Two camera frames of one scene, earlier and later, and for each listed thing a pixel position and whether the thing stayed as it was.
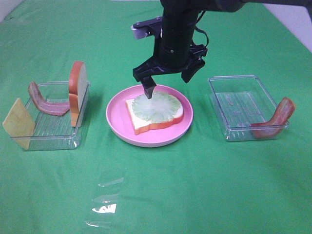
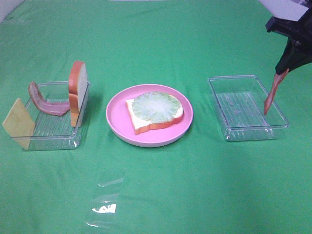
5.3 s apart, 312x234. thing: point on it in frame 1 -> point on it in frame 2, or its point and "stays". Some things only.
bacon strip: [53, 108] stays
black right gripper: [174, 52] -> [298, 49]
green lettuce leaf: [160, 107] stays
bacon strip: [276, 126] -> [269, 100]
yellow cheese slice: [19, 124] stays
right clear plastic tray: [240, 101] stays
